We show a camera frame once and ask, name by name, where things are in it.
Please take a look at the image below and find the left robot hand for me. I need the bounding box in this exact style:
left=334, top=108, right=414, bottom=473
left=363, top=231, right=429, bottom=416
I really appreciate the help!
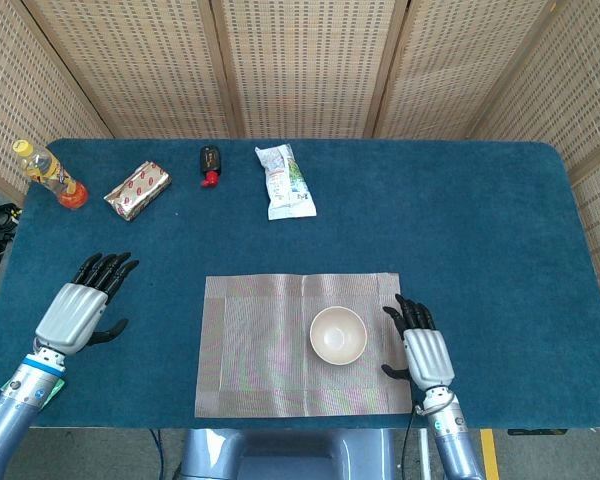
left=33, top=252, right=140, bottom=357

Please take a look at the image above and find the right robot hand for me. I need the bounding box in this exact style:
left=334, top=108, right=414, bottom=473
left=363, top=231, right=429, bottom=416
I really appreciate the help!
left=381, top=293, right=455, bottom=392

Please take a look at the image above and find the white bowl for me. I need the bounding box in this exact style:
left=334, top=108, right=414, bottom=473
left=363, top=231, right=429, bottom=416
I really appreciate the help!
left=309, top=305, right=368, bottom=365

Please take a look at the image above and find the brown woven placemat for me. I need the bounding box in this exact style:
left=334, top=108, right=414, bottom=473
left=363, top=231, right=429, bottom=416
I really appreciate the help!
left=194, top=272, right=414, bottom=419

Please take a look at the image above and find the white table leg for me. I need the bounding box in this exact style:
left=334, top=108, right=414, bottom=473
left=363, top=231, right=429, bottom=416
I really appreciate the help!
left=417, top=428, right=434, bottom=480

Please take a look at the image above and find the gold snack pack red print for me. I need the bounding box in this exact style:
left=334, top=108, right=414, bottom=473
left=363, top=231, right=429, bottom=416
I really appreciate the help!
left=103, top=160, right=173, bottom=223

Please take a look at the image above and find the yellow-capped orange drink bottle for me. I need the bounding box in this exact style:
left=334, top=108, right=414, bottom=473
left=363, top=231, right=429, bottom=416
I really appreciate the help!
left=12, top=139, right=89, bottom=211

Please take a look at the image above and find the grey-blue robot torso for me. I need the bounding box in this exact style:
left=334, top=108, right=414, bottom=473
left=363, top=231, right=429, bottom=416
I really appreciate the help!
left=174, top=428, right=396, bottom=480

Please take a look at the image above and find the blue felt table cover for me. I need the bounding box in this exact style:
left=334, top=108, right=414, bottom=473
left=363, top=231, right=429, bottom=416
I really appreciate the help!
left=0, top=138, right=600, bottom=431

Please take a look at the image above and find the black bottle red cap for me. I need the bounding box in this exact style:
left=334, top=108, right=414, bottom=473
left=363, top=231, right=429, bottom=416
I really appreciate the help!
left=198, top=145, right=223, bottom=191

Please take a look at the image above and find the white crinkled snack bag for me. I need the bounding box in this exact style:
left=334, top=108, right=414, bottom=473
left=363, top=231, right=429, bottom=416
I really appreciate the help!
left=254, top=143, right=318, bottom=222

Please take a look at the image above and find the woven bamboo folding screen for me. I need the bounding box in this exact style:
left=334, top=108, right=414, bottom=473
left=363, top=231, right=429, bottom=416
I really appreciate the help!
left=0, top=0, right=600, bottom=321

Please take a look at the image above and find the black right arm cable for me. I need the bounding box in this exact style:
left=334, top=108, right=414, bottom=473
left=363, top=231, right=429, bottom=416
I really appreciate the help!
left=401, top=407, right=421, bottom=480

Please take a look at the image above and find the black cables and gear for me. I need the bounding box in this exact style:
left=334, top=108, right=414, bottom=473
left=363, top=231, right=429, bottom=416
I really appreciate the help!
left=0, top=202, right=21, bottom=269

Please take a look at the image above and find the blue cable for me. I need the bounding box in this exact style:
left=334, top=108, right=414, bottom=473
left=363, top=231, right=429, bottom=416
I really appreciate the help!
left=149, top=428, right=167, bottom=480

